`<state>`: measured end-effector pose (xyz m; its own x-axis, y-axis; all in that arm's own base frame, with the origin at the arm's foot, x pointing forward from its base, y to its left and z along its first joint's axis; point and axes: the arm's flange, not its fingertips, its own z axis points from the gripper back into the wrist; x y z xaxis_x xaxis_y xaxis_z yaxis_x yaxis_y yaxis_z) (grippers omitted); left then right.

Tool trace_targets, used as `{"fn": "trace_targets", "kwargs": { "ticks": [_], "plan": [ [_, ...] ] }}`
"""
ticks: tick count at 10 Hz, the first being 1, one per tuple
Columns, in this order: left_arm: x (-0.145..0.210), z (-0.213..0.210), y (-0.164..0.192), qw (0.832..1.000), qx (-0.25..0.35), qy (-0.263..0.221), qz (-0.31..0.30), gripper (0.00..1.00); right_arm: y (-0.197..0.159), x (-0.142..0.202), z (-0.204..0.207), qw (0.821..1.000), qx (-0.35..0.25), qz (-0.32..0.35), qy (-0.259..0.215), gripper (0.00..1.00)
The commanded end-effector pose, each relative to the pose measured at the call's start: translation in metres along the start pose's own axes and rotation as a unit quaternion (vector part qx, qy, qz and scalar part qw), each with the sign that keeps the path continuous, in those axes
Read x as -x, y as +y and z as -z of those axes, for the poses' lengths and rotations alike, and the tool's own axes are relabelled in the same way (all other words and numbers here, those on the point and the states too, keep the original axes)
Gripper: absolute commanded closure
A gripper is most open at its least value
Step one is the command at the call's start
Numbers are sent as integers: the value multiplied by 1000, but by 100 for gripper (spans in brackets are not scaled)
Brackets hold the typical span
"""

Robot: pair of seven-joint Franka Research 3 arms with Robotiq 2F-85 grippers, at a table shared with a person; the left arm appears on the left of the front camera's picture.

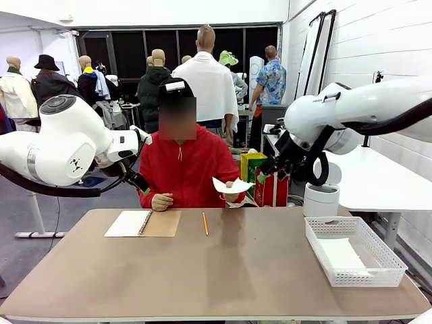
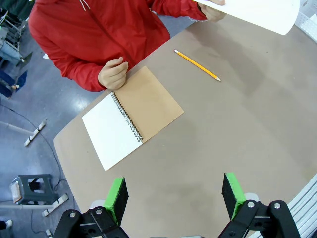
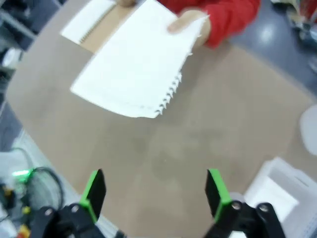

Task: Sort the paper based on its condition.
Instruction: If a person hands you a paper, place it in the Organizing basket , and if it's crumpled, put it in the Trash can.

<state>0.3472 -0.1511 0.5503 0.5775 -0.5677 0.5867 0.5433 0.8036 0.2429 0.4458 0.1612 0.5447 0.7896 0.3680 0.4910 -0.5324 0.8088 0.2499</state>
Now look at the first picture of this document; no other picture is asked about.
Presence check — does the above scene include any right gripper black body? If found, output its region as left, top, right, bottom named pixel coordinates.
left=274, top=134, right=305, bottom=169

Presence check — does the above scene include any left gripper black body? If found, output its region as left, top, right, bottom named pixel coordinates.
left=121, top=168, right=144, bottom=189

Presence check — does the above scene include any spiral notebook brown cover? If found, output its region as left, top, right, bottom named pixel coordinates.
left=103, top=209, right=182, bottom=238

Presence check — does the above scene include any person's right forearm red sleeve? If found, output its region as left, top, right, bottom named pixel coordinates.
left=138, top=188, right=157, bottom=209

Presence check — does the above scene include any person's right hand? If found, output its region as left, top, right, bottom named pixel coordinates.
left=151, top=192, right=175, bottom=213

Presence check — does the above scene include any person's left hand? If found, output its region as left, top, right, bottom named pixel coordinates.
left=218, top=181, right=240, bottom=204

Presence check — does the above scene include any green box white print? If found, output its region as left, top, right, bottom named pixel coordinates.
left=247, top=158, right=271, bottom=203

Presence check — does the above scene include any yellow-green box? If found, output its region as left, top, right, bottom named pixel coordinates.
left=240, top=152, right=269, bottom=182

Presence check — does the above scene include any red bag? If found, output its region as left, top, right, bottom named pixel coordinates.
left=254, top=173, right=290, bottom=208

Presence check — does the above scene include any small white side table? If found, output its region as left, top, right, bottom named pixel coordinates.
left=263, top=132, right=281, bottom=207

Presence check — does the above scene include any grey bin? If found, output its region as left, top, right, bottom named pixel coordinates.
left=261, top=104, right=289, bottom=128

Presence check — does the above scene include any white round trash bin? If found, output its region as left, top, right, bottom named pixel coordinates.
left=302, top=161, right=342, bottom=218

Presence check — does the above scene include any person in red hoodie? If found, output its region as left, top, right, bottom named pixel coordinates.
left=138, top=97, right=247, bottom=209

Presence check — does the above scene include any mannequin in dark green hoodie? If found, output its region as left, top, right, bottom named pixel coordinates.
left=136, top=49, right=173, bottom=134

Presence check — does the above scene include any black-framed white panel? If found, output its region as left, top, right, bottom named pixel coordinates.
left=308, top=9, right=338, bottom=99
left=291, top=11, right=326, bottom=102

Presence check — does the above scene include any white tower fan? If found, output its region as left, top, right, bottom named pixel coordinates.
left=248, top=55, right=265, bottom=92

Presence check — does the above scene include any mannequin black jacket yellow collar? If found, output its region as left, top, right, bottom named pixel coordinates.
left=77, top=55, right=121, bottom=131

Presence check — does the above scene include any black baseball cap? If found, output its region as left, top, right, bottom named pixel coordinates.
left=158, top=77, right=197, bottom=99

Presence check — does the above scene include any white table leg base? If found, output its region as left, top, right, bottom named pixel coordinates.
left=14, top=192, right=67, bottom=239

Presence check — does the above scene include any mannequin with green hat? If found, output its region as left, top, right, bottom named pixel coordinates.
left=218, top=50, right=249, bottom=104

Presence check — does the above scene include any mannequin with black hat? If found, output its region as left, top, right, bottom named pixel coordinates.
left=31, top=54, right=86, bottom=106

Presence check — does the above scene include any white perforated plastic basket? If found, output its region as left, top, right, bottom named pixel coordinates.
left=304, top=216, right=409, bottom=288

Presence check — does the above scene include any dark glazed garage door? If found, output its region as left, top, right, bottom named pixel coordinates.
left=74, top=22, right=283, bottom=102

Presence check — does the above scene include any mannequin in cream jacket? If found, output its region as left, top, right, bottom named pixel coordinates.
left=0, top=56, right=40, bottom=133

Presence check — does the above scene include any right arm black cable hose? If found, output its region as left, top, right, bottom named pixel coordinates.
left=304, top=105, right=432, bottom=187

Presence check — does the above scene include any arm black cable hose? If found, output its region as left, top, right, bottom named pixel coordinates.
left=304, top=105, right=432, bottom=187
left=0, top=163, right=102, bottom=198

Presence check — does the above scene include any left arm white wrist camera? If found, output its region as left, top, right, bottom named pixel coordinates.
left=129, top=125, right=153, bottom=146

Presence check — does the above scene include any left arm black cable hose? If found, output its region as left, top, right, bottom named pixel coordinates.
left=0, top=163, right=102, bottom=198

